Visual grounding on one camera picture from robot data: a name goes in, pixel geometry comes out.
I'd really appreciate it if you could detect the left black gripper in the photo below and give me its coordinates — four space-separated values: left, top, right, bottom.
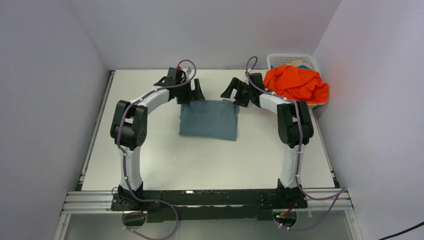
176 78 205 105

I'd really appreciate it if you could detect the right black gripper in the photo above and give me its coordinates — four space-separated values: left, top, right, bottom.
220 77 254 107

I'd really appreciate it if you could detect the grey-blue t shirt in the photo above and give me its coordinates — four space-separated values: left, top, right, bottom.
179 100 240 142

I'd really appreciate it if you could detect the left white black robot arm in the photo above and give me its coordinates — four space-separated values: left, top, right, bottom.
110 66 205 210

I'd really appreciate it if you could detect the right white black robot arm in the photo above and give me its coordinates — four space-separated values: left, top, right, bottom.
220 73 314 208

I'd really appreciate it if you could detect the white plastic laundry basket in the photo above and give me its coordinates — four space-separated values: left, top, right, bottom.
267 53 327 107

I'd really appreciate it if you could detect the orange t shirt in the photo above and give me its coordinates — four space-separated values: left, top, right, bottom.
263 65 330 105

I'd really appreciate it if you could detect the tan item in basket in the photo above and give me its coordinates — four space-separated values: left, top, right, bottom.
287 59 314 69

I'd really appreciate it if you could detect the blue garment in basket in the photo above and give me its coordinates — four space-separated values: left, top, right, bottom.
297 65 313 71

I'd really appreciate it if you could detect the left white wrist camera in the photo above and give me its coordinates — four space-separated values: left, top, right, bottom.
176 66 194 81

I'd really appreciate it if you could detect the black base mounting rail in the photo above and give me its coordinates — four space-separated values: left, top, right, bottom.
110 187 308 223

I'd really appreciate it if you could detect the aluminium frame rail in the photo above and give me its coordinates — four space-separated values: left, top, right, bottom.
61 188 354 214

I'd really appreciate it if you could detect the black cable bottom right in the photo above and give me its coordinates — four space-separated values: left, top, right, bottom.
377 221 424 240

